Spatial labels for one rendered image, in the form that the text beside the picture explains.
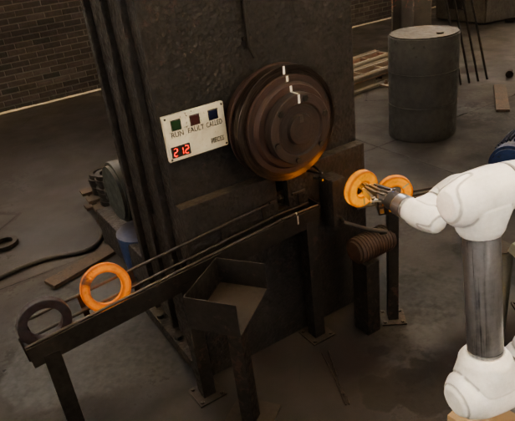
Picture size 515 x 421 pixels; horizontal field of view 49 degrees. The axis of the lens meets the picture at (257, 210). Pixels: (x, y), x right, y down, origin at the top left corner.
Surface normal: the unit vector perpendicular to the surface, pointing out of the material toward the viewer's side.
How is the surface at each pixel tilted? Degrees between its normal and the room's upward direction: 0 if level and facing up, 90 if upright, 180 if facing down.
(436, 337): 0
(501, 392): 79
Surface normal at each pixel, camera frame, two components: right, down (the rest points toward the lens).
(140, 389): -0.11, -0.88
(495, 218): 0.33, 0.36
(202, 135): 0.54, 0.33
